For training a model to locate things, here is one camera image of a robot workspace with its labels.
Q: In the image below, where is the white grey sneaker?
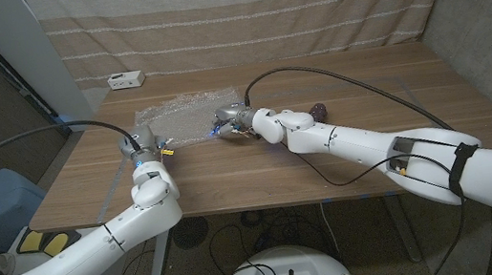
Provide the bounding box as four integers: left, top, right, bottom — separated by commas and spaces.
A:
0, 250, 19, 275

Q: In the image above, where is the dark purple pine cone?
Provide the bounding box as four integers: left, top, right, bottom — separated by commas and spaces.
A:
308, 101, 330, 123

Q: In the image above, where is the clear bubble wrap sheet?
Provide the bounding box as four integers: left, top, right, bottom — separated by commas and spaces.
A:
131, 84, 250, 155

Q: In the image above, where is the yellow black foot pedal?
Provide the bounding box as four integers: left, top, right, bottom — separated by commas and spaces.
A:
13, 221, 85, 264

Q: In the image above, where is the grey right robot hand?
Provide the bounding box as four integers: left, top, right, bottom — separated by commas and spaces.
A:
208, 99, 259, 141

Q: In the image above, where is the black floor cable bundle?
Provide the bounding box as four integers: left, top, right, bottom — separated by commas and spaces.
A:
203, 198, 341, 275

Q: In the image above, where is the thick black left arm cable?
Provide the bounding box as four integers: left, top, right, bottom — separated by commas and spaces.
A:
0, 112, 144, 180

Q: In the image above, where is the round black floor fan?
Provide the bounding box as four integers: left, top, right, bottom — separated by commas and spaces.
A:
170, 214, 213, 251

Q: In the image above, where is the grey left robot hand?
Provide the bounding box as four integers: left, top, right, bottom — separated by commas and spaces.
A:
117, 121, 168, 168

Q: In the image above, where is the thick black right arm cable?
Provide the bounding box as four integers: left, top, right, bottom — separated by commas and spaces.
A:
240, 40, 492, 275

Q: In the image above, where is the beige striped curtain backdrop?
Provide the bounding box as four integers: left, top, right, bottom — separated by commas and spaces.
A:
22, 0, 474, 98

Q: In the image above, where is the white table leg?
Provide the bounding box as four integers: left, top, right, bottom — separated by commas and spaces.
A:
381, 191, 423, 266
142, 222, 180, 275

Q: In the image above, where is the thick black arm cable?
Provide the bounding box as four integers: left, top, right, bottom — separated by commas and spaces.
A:
240, 40, 492, 275
0, 112, 144, 180

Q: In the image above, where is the white power strip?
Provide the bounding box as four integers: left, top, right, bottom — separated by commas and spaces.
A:
106, 69, 147, 92

